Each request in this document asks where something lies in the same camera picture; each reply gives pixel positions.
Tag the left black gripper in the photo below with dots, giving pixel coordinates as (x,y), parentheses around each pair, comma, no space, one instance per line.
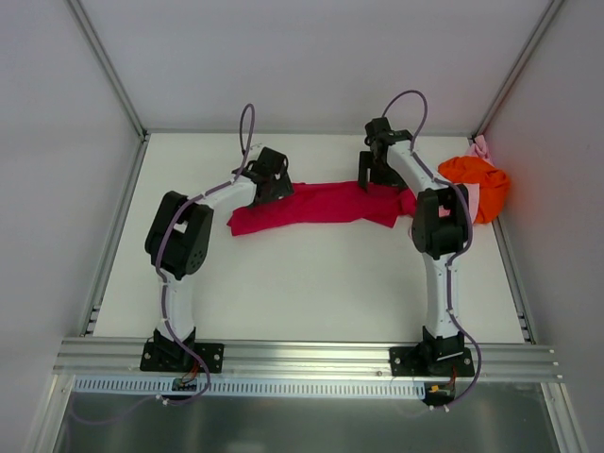
(276,186)

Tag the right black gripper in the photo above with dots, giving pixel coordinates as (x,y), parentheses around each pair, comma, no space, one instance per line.
(373,171)

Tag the magenta t shirt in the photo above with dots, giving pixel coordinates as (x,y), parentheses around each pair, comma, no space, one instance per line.
(326,203)

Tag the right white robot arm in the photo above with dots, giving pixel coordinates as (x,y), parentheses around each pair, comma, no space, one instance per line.
(440,232)

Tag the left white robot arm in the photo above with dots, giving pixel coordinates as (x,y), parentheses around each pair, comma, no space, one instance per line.
(178,244)

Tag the pink t shirt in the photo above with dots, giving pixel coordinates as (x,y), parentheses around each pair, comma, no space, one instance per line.
(472,170)

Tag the orange t shirt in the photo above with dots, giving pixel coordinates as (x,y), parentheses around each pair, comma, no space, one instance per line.
(488,187)

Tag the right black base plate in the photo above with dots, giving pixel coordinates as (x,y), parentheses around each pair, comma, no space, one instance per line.
(405,361)

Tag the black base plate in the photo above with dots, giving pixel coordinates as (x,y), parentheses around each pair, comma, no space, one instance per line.
(405,361)
(207,358)

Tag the left aluminium frame post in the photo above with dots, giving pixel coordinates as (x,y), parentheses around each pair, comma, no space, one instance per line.
(84,23)

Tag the aluminium frame post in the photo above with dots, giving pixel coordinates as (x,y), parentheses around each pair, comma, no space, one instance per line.
(84,23)
(544,23)

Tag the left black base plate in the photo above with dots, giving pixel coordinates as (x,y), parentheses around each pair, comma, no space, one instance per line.
(207,358)

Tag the right aluminium frame post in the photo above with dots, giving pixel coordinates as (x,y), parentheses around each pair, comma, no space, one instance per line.
(544,23)

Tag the aluminium mounting rail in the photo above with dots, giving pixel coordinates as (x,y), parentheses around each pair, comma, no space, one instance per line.
(311,360)

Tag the slotted cable duct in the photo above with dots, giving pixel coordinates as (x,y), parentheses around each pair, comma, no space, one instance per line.
(172,386)

